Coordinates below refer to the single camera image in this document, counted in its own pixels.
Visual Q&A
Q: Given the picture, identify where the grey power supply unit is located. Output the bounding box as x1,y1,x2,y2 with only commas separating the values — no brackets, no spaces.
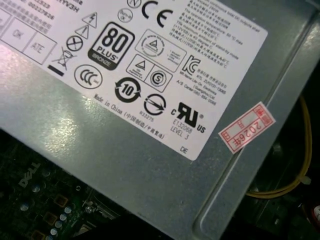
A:
0,0,320,240

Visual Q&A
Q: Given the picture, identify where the green Dell motherboard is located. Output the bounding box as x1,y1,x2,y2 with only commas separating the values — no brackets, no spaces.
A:
0,129,141,240

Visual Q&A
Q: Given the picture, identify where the yellow wire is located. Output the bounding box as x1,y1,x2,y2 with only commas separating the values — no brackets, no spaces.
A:
245,95,314,200

